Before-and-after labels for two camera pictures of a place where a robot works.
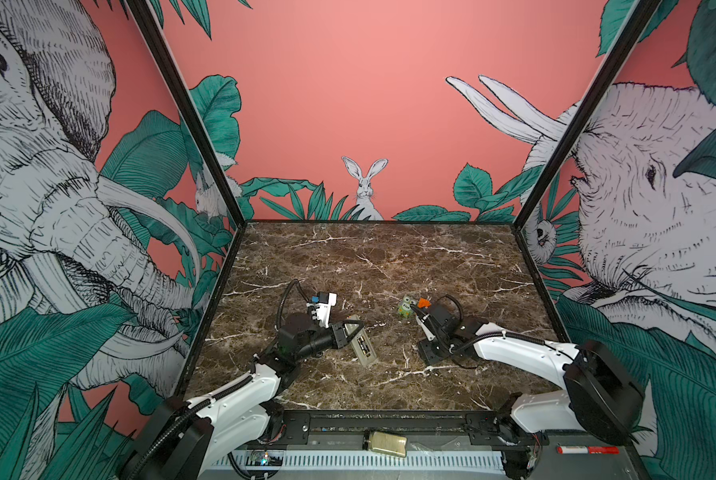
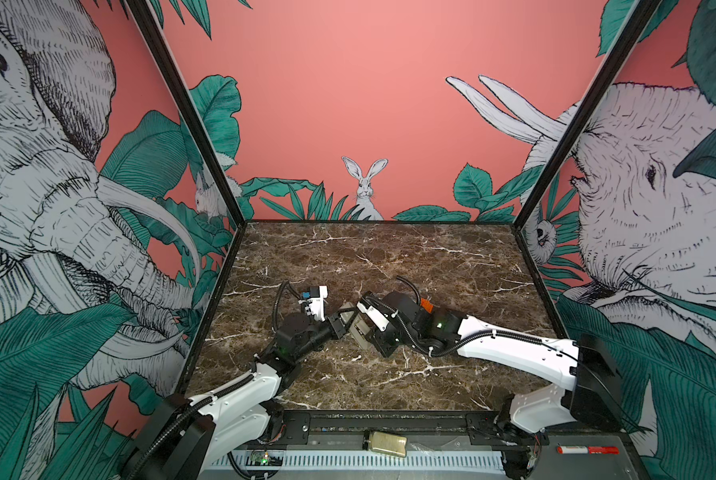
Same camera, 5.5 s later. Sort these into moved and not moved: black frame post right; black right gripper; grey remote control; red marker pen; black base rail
Moved: grey remote control; black right gripper
Not moved: black frame post right; black base rail; red marker pen
